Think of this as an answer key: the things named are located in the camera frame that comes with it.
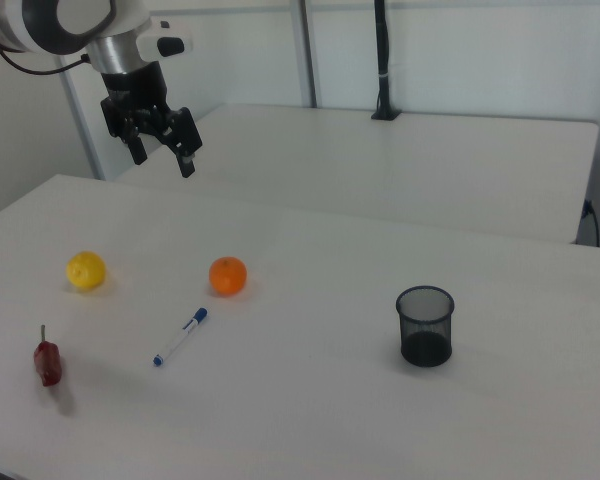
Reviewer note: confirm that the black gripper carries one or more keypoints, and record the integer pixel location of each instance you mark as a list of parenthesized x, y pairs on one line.
[(137, 92)]

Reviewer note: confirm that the white marker pen blue cap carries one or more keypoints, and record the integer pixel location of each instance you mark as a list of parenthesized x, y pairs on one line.
[(180, 337)]

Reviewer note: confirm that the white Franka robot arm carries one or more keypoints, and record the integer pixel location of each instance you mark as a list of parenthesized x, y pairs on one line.
[(40, 25)]

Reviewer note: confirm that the black mesh pen cup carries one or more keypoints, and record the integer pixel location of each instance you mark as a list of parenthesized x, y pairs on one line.
[(425, 345)]

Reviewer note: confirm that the yellow bell pepper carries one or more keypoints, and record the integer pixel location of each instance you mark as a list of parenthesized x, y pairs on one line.
[(86, 271)]

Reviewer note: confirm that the orange mandarin fruit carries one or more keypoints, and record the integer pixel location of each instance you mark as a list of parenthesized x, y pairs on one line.
[(227, 276)]

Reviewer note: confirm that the white adjoining table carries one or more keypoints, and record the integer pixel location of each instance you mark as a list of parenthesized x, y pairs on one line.
[(380, 165)]

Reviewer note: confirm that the red chili pepper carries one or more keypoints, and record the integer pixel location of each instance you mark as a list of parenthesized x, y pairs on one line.
[(49, 362)]

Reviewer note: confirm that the grey partition frame post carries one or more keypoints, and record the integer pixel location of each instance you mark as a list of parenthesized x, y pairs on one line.
[(307, 50), (82, 120)]

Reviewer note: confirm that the black camera pole with base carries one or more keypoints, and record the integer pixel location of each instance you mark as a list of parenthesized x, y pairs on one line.
[(382, 50)]

